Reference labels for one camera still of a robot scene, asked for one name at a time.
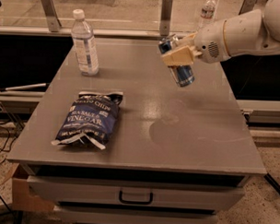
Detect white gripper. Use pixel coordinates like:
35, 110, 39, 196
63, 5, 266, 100
161, 20, 230, 67

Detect silver blue redbull can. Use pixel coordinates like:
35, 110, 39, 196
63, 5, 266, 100
158, 35, 194, 88

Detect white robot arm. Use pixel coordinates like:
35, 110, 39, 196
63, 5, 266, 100
161, 0, 280, 66

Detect background water bottle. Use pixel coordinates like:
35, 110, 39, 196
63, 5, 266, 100
197, 0, 216, 30

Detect clear plastic water bottle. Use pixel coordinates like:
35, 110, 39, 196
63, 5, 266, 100
71, 9, 99, 77

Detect blue potato chips bag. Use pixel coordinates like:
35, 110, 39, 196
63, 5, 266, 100
52, 91, 123, 149

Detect grey upper drawer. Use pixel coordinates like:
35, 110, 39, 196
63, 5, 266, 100
27, 175, 244, 211

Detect grey drawer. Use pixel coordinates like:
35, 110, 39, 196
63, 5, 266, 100
54, 206, 217, 224
27, 175, 244, 211

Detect white rod with black tip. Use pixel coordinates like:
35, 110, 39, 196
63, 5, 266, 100
0, 83, 50, 92

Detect grey lower drawer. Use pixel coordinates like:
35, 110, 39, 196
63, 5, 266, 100
54, 206, 217, 224

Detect cardboard box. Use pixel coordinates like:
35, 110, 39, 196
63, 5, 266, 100
3, 164, 53, 212

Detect middle metal railing post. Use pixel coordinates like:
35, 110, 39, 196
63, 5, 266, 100
159, 0, 173, 36

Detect metal railing post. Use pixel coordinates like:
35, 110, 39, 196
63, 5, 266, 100
159, 0, 173, 36
41, 0, 61, 32
239, 0, 257, 15

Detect right metal railing post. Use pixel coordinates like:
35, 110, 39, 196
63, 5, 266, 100
239, 0, 257, 15

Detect left metal railing post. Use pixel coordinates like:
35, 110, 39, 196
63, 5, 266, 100
41, 0, 61, 32

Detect black drawer handle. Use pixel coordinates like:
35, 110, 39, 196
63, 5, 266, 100
119, 191, 154, 206

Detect black floor cables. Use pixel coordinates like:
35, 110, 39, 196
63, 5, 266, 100
0, 102, 28, 224

